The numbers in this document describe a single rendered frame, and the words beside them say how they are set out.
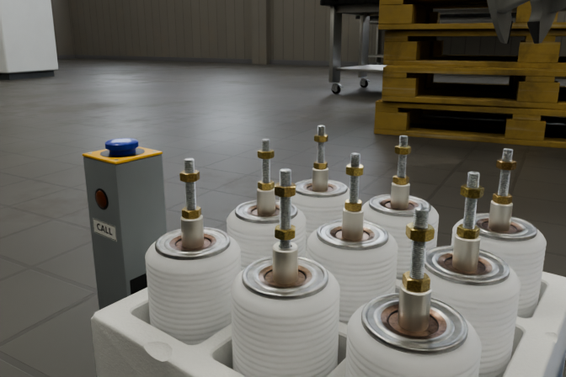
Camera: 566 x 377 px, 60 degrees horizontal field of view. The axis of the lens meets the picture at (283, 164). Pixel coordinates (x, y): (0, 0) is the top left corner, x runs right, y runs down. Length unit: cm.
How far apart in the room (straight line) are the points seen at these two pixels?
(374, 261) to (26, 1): 611
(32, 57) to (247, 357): 609
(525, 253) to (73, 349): 64
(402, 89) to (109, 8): 949
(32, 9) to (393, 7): 482
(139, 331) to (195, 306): 6
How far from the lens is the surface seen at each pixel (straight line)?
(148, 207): 65
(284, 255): 42
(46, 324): 93
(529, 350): 53
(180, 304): 49
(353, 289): 51
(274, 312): 40
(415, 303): 37
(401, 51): 243
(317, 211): 64
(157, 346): 50
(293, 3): 863
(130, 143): 63
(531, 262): 57
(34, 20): 649
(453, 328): 39
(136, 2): 1082
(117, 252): 65
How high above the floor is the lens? 45
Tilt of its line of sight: 15 degrees down
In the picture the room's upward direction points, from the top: straight up
